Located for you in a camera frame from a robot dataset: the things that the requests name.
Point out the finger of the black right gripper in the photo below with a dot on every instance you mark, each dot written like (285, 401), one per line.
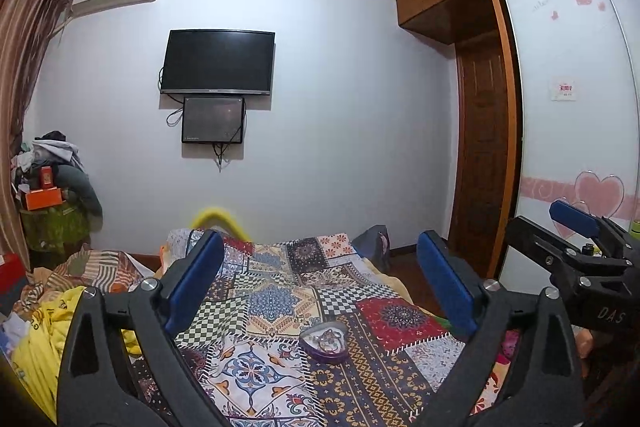
(543, 386)

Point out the black wall television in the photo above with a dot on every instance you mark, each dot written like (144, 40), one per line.
(218, 61)

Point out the brown striped curtain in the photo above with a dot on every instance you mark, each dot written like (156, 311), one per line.
(26, 28)

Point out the purple heart-shaped tin box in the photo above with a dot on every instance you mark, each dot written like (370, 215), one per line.
(326, 342)

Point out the small black wall monitor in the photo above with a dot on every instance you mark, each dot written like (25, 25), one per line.
(213, 120)

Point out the dark bag beside bed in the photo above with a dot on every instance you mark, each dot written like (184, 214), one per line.
(374, 245)

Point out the pile of clothes and boxes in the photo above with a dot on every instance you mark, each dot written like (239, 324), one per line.
(57, 206)

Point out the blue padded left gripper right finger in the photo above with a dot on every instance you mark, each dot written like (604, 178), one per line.
(569, 220)

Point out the colourful patchwork bed cover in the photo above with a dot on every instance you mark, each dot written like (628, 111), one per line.
(242, 346)

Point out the yellow cloth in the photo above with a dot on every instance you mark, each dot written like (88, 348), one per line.
(37, 359)

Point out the white sliding wardrobe door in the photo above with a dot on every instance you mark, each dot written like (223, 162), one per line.
(578, 62)

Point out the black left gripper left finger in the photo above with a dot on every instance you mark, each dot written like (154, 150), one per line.
(96, 383)

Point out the wooden wardrobe frame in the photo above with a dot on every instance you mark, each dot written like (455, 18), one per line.
(489, 120)

